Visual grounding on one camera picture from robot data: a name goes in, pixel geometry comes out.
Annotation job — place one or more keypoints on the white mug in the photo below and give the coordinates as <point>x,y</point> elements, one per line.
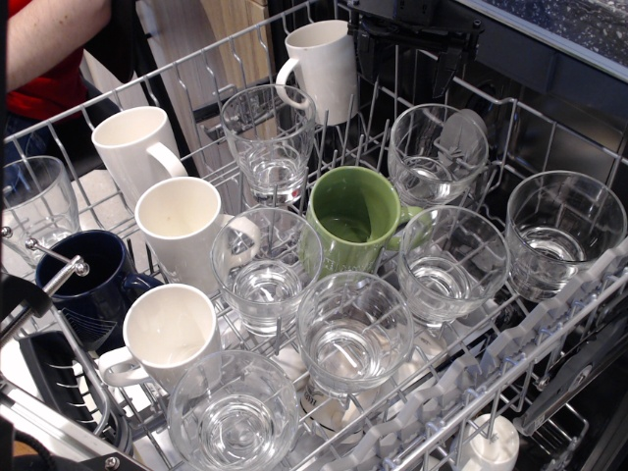
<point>180,219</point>
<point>166,330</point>
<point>321,57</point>
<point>139,149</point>

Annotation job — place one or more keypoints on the grey plastic rack holder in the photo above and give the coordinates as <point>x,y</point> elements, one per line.
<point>469,379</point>

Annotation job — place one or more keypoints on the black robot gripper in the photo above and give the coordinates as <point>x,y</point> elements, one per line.
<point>445,28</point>

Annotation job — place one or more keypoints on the white mug left back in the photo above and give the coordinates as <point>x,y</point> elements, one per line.
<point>139,149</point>

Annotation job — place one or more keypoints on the dark blue mug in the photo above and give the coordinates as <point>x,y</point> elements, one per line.
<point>95,305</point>

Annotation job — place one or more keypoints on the black metal frame bar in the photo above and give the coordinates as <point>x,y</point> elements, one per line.
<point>33,300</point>

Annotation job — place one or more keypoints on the white mug middle left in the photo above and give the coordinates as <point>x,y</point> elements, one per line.
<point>180,219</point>

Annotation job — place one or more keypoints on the wooden cabinet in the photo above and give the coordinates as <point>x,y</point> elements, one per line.
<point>197,54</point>

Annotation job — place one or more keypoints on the person forearm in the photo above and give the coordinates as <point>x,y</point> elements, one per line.
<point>43,33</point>

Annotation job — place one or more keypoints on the grey wire dishwasher rack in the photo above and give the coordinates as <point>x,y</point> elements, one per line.
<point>558,372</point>

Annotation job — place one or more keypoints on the white rack wheel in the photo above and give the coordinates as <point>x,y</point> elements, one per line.
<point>494,445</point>

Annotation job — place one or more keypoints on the tall clear glass back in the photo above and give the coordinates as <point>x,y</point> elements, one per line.
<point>270,131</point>

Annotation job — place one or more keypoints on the white mug front left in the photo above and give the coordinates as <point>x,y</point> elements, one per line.
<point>166,330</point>

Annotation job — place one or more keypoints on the black plastic tray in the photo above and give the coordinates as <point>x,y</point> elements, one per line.
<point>58,377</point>

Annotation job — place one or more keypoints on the green ceramic mug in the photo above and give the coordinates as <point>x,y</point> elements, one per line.
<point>356,212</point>

